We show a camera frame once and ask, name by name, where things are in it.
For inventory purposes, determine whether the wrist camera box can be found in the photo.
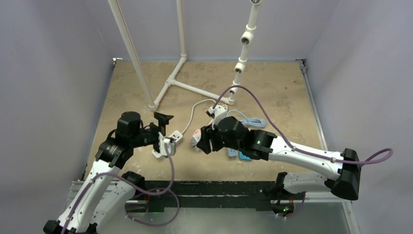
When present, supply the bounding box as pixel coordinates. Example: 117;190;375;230
159;136;176;157
206;104;228;125

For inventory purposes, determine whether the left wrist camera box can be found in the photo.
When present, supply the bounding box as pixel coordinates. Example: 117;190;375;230
159;136;176;157

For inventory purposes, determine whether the light blue power strip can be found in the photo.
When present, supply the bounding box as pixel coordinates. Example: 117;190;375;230
227;148;239;158

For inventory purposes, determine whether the aluminium rail right table edge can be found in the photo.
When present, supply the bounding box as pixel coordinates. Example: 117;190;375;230
295;59;328;150

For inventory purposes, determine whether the white USB power strip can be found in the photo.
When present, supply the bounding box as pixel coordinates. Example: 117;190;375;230
152;130;183;158

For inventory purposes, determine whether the light blue power cable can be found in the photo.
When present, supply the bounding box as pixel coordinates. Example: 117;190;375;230
225;109;268;129

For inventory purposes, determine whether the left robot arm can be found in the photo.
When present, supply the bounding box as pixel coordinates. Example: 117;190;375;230
43;111;176;234

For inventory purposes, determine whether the pink cube adapter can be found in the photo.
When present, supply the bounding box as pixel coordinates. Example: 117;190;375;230
190;129;201;149

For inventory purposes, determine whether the white PVC pipe frame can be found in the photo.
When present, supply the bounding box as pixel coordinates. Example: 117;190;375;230
108;0;262;111

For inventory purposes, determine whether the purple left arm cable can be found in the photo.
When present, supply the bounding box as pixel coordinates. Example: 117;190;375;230
59;142;180;234

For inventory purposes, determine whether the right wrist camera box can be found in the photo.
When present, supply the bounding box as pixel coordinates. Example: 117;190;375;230
206;104;228;125

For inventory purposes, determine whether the blue flat plug adapter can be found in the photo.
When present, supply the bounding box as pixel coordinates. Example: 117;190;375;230
239;152;252;161

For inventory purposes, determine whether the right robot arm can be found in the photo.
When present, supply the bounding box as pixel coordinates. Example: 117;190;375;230
196;117;361;201

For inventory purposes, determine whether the aluminium front rail frame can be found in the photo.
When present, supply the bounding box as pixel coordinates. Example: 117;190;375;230
44;175;359;234

